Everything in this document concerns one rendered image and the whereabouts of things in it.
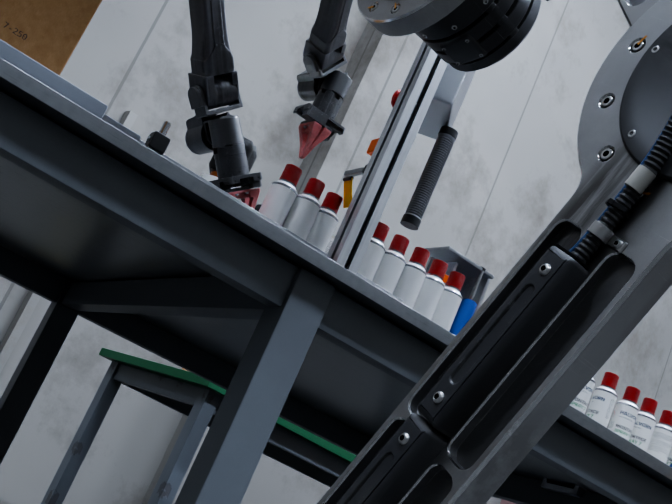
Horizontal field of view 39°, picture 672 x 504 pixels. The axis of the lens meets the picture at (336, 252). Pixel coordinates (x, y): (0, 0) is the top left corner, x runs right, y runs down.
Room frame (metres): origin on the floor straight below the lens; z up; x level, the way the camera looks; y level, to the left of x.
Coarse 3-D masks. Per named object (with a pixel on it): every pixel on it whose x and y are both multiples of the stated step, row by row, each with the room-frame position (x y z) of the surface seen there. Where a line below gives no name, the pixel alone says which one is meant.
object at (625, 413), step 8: (632, 392) 2.11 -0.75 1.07; (640, 392) 2.13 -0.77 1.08; (624, 400) 2.12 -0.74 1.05; (632, 400) 2.11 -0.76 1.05; (616, 408) 2.13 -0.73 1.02; (624, 408) 2.11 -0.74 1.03; (632, 408) 2.10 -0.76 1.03; (616, 416) 2.12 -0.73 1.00; (624, 416) 2.11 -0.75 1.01; (632, 416) 2.11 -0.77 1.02; (616, 424) 2.11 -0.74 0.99; (624, 424) 2.11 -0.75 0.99; (632, 424) 2.11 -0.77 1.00; (616, 432) 2.11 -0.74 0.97; (624, 432) 2.10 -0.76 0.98
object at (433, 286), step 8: (432, 264) 1.84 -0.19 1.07; (440, 264) 1.83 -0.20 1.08; (432, 272) 1.84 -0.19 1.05; (440, 272) 1.84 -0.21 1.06; (424, 280) 1.83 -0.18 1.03; (432, 280) 1.83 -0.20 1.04; (440, 280) 1.83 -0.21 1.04; (424, 288) 1.83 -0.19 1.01; (432, 288) 1.83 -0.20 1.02; (440, 288) 1.83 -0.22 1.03; (424, 296) 1.83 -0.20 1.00; (432, 296) 1.83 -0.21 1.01; (440, 296) 1.84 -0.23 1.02; (416, 304) 1.83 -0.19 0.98; (424, 304) 1.83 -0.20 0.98; (432, 304) 1.83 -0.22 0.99; (424, 312) 1.83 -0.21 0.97; (432, 312) 1.84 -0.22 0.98
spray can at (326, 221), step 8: (328, 192) 1.73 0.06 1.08; (328, 200) 1.72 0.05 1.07; (336, 200) 1.72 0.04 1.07; (328, 208) 1.72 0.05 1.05; (336, 208) 1.73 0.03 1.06; (320, 216) 1.71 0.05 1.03; (328, 216) 1.71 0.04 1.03; (336, 216) 1.73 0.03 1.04; (320, 224) 1.71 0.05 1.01; (328, 224) 1.72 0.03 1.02; (336, 224) 1.73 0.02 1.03; (312, 232) 1.71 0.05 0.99; (320, 232) 1.71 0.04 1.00; (328, 232) 1.72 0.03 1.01; (312, 240) 1.71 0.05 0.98; (320, 240) 1.71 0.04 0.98; (328, 240) 1.73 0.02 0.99; (320, 248) 1.72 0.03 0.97
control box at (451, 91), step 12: (444, 72) 1.60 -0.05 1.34; (456, 72) 1.59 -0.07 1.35; (468, 72) 1.62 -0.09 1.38; (444, 84) 1.60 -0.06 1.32; (456, 84) 1.59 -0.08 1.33; (468, 84) 1.72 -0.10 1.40; (444, 96) 1.60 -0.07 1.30; (456, 96) 1.60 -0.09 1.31; (432, 108) 1.64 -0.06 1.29; (444, 108) 1.62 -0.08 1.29; (456, 108) 1.68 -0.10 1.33; (432, 120) 1.68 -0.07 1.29; (444, 120) 1.66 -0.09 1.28; (420, 132) 1.76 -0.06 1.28; (432, 132) 1.73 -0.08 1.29
